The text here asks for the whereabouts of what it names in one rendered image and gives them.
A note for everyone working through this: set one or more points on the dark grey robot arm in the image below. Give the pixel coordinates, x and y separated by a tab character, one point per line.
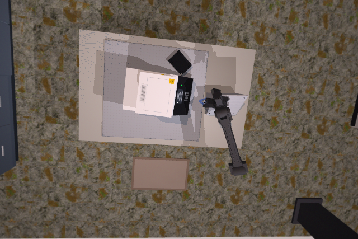
223	114

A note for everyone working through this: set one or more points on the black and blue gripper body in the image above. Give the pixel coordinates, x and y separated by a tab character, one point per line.
208	105

